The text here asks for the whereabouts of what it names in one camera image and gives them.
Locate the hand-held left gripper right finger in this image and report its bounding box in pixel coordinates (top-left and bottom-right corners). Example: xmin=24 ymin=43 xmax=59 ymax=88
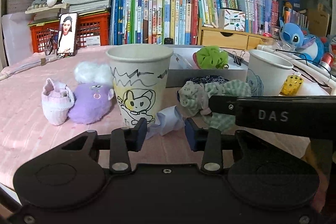
xmin=184 ymin=118 xmax=263 ymax=174

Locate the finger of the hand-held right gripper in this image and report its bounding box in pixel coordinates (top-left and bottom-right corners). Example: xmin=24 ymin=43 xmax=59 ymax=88
xmin=208 ymin=95 xmax=237 ymax=116

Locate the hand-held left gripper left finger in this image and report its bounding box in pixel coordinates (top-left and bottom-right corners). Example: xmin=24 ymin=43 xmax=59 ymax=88
xmin=62 ymin=118 xmax=147 ymax=174

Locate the green checked cloth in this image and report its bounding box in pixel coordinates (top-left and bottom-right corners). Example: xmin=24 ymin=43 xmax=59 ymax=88
xmin=203 ymin=80 xmax=252 ymax=132

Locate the light blue cloth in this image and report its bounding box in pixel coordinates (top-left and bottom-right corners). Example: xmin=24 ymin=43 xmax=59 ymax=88
xmin=145 ymin=106 xmax=185 ymax=140

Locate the dark blue patterned cloth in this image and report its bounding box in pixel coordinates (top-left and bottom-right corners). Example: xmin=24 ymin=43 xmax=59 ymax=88
xmin=184 ymin=75 xmax=230 ymax=86

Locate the floral fabric scrunchie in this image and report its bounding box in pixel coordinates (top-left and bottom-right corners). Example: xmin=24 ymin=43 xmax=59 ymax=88
xmin=179 ymin=80 xmax=210 ymax=117

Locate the green scrunchie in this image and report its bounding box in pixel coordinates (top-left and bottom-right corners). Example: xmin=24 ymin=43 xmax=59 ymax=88
xmin=196 ymin=46 xmax=228 ymax=69

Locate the silver cardboard box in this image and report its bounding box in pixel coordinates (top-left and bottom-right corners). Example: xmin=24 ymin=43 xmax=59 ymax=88
xmin=166 ymin=46 xmax=248 ymax=88

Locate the purple plush toy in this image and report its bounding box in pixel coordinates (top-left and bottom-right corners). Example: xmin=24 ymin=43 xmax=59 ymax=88
xmin=68 ymin=83 xmax=115 ymax=125

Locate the white fluffy plush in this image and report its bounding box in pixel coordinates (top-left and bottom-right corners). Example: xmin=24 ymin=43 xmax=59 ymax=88
xmin=74 ymin=61 xmax=114 ymax=86

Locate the yellow dotted item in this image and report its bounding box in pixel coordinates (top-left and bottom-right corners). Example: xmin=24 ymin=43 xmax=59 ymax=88
xmin=280 ymin=74 xmax=304 ymax=96

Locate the paper cup with blue drawing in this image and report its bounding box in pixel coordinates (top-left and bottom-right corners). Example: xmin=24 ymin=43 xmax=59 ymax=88
xmin=246 ymin=49 xmax=294 ymax=96

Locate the black binder clip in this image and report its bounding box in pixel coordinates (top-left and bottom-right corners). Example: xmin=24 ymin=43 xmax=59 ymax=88
xmin=232 ymin=50 xmax=246 ymax=65

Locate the paper cup with cartoon drawing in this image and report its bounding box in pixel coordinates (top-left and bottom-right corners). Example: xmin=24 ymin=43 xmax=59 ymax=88
xmin=105 ymin=43 xmax=174 ymax=128

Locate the red can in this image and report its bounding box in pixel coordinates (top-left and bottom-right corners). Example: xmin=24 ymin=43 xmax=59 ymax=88
xmin=321 ymin=52 xmax=334 ymax=71

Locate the wooden drawer organizer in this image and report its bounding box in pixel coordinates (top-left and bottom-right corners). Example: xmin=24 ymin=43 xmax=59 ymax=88
xmin=197 ymin=26 xmax=273 ymax=50

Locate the blue alien plush toy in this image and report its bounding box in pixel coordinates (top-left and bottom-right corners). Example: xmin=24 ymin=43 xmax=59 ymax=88
xmin=279 ymin=17 xmax=326 ymax=63

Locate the white pencil print box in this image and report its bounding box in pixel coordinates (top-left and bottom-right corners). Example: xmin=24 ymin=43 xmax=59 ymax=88
xmin=219 ymin=8 xmax=247 ymax=31

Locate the brown cardboard box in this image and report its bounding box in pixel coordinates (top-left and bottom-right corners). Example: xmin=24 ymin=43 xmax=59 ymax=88
xmin=306 ymin=4 xmax=330 ymax=37

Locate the row of standing books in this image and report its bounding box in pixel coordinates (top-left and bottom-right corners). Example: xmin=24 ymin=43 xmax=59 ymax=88
xmin=110 ymin=0 xmax=307 ymax=45

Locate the pink tablecloth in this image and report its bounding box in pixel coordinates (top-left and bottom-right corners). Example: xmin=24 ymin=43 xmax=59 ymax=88
xmin=0 ymin=44 xmax=336 ymax=214

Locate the red plastic crate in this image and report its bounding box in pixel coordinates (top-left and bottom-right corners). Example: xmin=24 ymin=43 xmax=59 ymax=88
xmin=29 ymin=13 xmax=111 ymax=53

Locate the smartphone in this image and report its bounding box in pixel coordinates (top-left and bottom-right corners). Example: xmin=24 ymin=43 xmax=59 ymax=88
xmin=56 ymin=12 xmax=79 ymax=56

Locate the miniature bicycle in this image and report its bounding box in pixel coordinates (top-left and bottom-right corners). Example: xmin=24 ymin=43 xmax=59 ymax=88
xmin=44 ymin=29 xmax=59 ymax=56

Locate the white panel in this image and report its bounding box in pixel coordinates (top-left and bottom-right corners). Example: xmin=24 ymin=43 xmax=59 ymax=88
xmin=1 ymin=14 xmax=34 ymax=65

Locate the white braided cable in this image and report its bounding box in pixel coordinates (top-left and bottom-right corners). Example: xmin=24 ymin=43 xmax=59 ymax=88
xmin=0 ymin=55 xmax=59 ymax=81

